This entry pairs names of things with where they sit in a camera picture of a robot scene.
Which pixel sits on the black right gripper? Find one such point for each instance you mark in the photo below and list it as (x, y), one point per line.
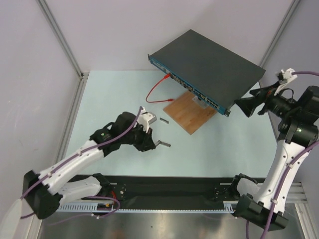
(260, 101)

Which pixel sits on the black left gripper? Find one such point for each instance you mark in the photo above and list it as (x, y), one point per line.
(147, 143)

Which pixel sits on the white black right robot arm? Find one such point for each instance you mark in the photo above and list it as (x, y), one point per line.
(264, 205)

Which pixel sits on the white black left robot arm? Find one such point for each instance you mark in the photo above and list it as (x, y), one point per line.
(51, 188)

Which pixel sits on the silver transceiver module on table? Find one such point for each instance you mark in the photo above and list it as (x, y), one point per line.
(162, 143)

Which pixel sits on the wooden base board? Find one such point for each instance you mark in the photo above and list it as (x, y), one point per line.
(187, 114)

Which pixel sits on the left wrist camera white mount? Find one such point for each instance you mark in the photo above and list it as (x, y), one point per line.
(145, 119)

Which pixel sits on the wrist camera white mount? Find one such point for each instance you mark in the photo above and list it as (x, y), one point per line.
(284, 78)
(145, 119)

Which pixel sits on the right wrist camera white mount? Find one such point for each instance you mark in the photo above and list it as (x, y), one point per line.
(284, 78)

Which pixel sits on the blue black network switch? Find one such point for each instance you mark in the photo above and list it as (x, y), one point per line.
(212, 72)

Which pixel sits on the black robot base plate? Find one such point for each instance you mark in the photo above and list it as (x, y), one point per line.
(134, 190)

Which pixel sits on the aluminium frame post left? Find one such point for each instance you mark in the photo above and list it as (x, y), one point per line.
(52, 22)

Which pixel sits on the aluminium frame post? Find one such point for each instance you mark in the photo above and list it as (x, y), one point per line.
(280, 30)
(52, 22)

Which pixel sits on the aluminium frame post right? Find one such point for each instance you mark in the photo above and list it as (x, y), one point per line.
(280, 30)

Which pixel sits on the grey slotted cable duct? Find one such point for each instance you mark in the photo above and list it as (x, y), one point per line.
(223, 207)

